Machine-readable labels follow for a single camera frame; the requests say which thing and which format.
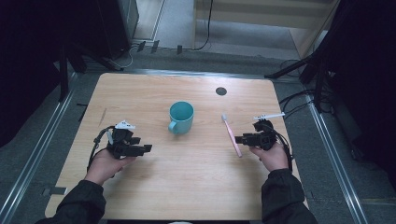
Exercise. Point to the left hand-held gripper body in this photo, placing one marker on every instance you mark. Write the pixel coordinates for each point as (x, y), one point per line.
(122, 137)

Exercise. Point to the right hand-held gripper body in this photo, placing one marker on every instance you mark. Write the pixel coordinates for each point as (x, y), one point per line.
(266, 137)

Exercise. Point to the pink toothbrush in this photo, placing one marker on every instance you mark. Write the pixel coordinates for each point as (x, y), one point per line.
(232, 137)

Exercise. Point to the person's right hand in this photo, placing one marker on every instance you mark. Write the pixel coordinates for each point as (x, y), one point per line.
(274, 158)

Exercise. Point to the person's left hand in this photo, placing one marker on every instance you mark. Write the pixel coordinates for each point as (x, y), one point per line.
(104, 168)

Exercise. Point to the teal cup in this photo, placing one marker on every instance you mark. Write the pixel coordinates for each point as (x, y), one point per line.
(181, 118)

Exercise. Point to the round dark table grommet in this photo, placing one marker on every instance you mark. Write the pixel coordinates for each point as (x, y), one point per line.
(221, 91)

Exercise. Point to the black metal stand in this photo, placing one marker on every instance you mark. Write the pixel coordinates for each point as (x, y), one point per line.
(314, 71)
(63, 71)

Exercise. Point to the grey tape strip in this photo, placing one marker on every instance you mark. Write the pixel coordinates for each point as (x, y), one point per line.
(55, 190)

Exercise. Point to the black cabinet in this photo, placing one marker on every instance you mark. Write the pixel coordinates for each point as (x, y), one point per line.
(106, 25)

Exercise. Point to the light wooden furniture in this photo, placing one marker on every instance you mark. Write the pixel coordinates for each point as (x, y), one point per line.
(264, 17)

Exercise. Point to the metal floor rail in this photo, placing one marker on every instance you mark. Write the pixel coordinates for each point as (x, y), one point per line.
(34, 146)
(336, 161)

